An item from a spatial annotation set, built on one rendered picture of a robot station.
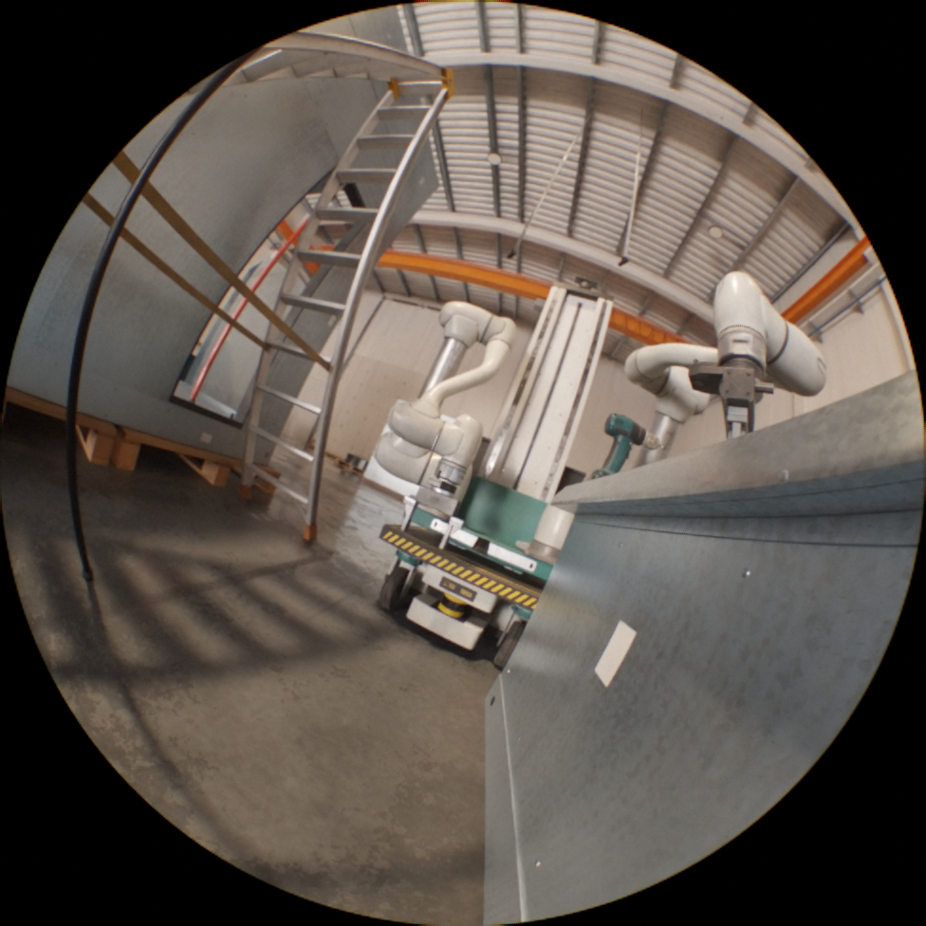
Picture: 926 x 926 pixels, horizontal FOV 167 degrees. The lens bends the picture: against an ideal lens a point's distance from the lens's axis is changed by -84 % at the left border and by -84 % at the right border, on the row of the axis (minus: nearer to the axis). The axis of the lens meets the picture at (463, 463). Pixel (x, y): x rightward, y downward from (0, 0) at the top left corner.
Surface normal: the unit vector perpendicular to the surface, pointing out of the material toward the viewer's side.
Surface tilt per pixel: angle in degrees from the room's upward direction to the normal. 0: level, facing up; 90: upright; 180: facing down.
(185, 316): 90
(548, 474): 90
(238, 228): 90
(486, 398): 90
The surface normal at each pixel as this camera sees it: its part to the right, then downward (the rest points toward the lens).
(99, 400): 0.92, 0.37
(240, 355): 0.82, 0.29
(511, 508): -0.24, -0.22
